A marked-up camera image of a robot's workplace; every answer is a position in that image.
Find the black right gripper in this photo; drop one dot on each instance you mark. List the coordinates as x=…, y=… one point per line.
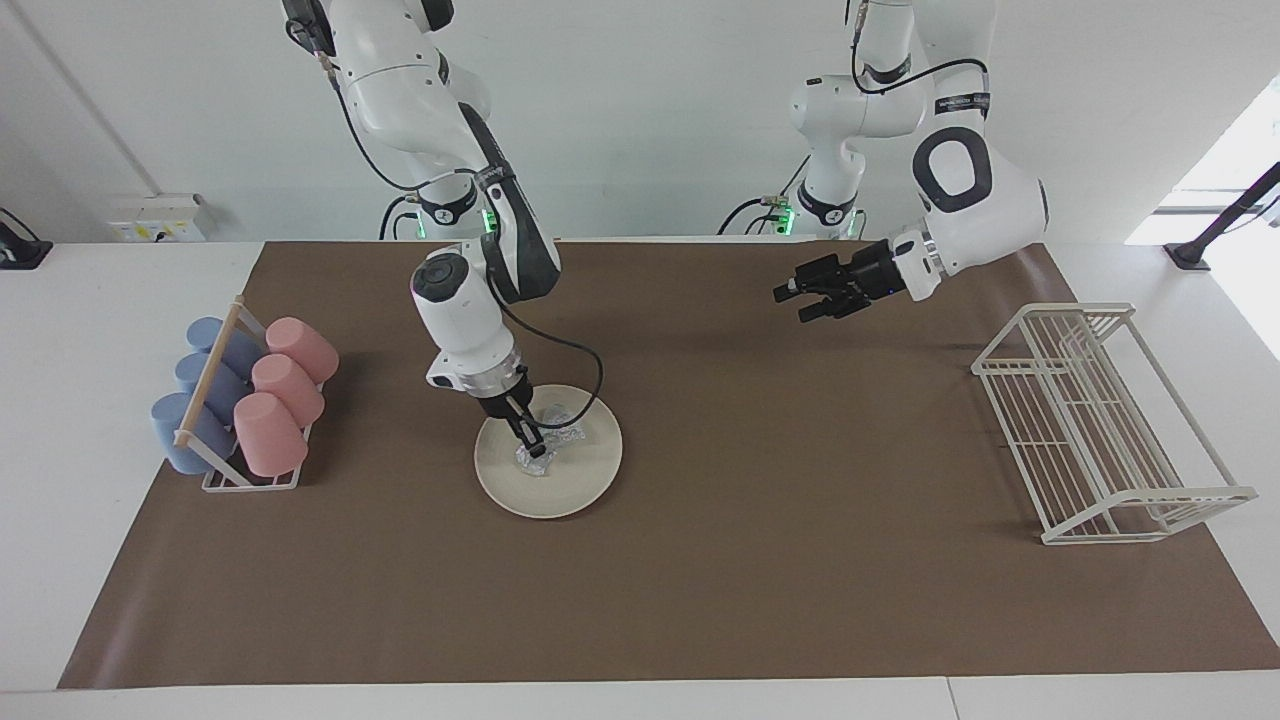
x=500, y=397

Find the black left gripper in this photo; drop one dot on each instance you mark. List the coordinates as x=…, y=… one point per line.
x=875, y=272

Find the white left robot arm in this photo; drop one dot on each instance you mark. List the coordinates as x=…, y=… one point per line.
x=990, y=210

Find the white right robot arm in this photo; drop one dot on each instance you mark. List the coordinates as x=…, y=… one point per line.
x=460, y=320

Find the cream round plate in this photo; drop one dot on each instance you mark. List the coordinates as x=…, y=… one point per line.
x=580, y=480

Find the pink plastic cup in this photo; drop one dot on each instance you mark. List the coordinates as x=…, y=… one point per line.
x=290, y=388
x=305, y=348
x=270, y=435

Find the brown table mat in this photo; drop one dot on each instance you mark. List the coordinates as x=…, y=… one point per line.
x=760, y=600

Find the blue plastic cup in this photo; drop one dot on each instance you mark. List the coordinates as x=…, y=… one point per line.
x=205, y=333
x=172, y=430
x=195, y=372

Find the black angled stand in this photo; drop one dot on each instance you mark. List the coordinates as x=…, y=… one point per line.
x=1190, y=255

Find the white wall socket box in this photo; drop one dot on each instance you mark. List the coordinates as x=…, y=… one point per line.
x=155, y=218

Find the black table clamp mount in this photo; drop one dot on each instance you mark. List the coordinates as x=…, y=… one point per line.
x=20, y=252

